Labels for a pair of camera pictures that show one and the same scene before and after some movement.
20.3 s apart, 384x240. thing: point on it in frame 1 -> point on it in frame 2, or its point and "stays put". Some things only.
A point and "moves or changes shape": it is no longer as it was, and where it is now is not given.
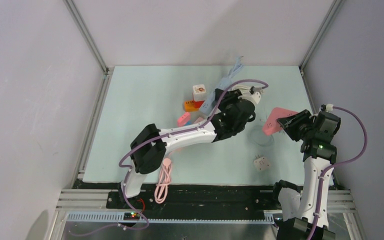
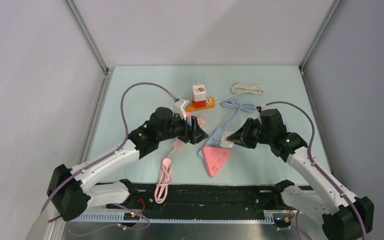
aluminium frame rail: [89, 206] stays put
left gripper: [230, 96] -> [196, 133]
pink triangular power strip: [271, 125] moves or changes shape
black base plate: [192, 198] stays put
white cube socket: [199, 92] stays put
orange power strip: [189, 106] moves or changes shape
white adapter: [261, 163] -> [225, 143]
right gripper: [289, 123] -> [241, 136]
